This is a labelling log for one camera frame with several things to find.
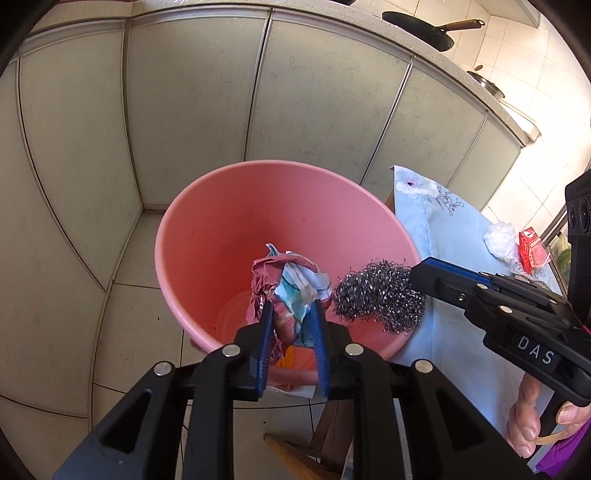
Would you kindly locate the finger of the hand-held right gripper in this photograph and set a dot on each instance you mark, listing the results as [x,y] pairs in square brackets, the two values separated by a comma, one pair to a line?
[438,281]
[457,267]

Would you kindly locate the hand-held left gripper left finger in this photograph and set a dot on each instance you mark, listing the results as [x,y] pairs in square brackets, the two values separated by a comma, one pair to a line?
[265,350]

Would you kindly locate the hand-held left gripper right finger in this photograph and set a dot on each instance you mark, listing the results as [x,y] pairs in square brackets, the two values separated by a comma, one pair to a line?
[318,350]

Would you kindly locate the colourful wrapper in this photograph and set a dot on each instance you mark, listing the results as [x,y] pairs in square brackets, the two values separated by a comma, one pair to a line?
[291,286]

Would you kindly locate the steel wool scourer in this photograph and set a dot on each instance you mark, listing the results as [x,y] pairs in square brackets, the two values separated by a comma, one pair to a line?
[364,295]

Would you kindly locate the pink plastic bucket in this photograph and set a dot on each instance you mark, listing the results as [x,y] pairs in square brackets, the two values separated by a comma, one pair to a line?
[221,230]

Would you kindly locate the person's right hand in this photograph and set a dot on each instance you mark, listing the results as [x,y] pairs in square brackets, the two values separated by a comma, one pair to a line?
[526,415]

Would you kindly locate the light blue floral tablecloth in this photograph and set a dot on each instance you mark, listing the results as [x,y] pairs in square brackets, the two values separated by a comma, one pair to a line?
[452,240]

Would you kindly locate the silver framed cabinet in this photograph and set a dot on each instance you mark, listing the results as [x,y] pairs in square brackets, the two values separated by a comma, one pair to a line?
[554,225]

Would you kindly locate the white carton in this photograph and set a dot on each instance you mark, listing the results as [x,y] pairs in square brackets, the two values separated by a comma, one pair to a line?
[291,392]

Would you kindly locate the red cardboard packet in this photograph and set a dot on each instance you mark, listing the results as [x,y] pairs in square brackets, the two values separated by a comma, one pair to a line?
[531,247]

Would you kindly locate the white crumpled plastic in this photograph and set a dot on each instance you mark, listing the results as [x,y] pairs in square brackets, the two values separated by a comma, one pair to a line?
[500,241]

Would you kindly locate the clear plastic wrap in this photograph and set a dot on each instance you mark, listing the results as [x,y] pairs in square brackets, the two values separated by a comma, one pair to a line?
[524,276]

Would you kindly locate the wooden table leg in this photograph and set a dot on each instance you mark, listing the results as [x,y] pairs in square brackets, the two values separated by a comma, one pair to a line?
[300,457]

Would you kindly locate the steel drain tray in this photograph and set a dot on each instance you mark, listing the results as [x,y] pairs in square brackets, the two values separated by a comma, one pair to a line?
[521,122]

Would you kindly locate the steel pot lid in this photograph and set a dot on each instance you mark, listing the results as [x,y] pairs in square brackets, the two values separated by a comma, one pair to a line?
[487,83]

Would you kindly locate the purple garment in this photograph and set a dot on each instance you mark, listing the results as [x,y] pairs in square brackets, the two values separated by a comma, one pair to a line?
[568,461]

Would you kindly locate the black frying pan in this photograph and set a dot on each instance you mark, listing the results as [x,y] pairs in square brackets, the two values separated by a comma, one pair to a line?
[420,27]

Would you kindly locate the row of grey cabinet doors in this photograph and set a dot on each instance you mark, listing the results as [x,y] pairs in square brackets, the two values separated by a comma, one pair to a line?
[184,115]

